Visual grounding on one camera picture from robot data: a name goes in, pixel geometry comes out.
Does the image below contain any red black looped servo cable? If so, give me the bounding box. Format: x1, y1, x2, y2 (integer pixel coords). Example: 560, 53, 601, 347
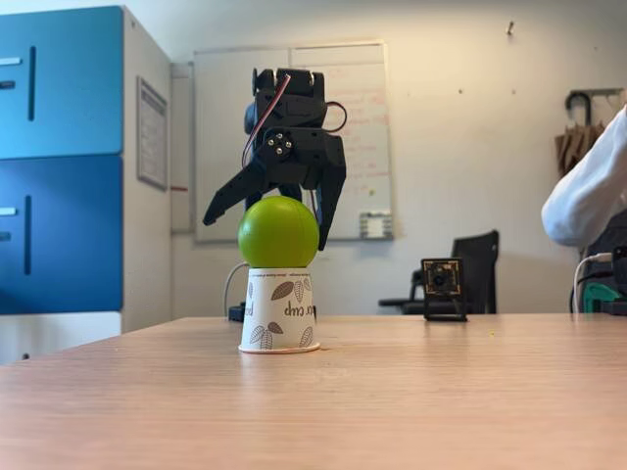
324, 101, 350, 134

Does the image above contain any grey wall coat rack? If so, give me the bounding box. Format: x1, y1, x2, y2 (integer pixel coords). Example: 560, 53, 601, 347
567, 87, 626, 99

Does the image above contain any whiteboard eraser holder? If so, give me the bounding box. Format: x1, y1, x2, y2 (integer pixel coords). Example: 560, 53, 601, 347
358, 210, 395, 240

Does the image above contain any black chair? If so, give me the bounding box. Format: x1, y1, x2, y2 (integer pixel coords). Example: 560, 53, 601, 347
378, 229, 501, 315

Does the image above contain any narrow grey wall board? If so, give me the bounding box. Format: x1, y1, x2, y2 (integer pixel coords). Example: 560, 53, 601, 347
169, 62, 195, 235

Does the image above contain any large whiteboard with red writing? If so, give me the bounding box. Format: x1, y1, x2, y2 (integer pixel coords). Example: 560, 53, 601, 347
192, 41, 396, 245

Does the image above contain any blue and grey locker cabinet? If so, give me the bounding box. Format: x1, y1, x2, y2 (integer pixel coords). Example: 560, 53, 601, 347
0, 5, 172, 366

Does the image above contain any white usb cable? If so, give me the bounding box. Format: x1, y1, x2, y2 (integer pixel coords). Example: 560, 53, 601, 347
572, 252, 613, 314

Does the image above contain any brown folded umbrella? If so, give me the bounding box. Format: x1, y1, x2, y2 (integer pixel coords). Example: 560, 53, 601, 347
555, 92, 608, 180

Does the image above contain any white paper cup leaf print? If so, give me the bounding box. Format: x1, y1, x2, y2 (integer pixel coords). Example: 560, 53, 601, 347
238, 266, 322, 354

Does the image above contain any small camera module on stand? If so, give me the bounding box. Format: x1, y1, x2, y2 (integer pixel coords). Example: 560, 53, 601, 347
421, 258, 469, 323

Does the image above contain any person arm in white sleeve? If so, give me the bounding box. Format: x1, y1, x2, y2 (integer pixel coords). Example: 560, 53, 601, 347
541, 105, 627, 248

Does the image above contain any green table clamp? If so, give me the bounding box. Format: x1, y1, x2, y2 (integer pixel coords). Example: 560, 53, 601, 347
582, 282, 619, 314

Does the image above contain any red white servo cable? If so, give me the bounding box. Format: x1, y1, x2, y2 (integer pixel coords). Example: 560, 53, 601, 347
243, 72, 291, 168

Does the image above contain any framed notice sheet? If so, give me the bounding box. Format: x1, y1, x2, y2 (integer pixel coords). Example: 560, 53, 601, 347
135, 75, 169, 191

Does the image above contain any green ball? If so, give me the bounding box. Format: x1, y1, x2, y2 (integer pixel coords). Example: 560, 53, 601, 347
237, 195, 321, 269

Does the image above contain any thin white power cable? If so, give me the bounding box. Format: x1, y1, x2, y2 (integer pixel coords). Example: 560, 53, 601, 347
224, 261, 251, 319

